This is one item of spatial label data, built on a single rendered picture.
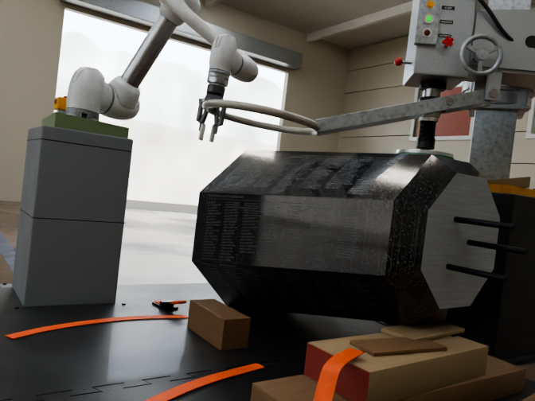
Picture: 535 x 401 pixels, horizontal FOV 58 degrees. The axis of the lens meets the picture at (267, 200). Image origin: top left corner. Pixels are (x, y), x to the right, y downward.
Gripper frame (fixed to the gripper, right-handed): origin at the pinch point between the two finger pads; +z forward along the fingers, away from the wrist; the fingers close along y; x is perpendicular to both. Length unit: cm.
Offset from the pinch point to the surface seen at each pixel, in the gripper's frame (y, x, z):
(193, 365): 30, -33, 81
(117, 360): 7, -44, 83
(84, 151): -56, -5, 18
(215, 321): 25, -11, 72
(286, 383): 66, -49, 70
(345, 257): 69, -13, 35
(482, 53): 99, 3, -44
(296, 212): 45, -2, 24
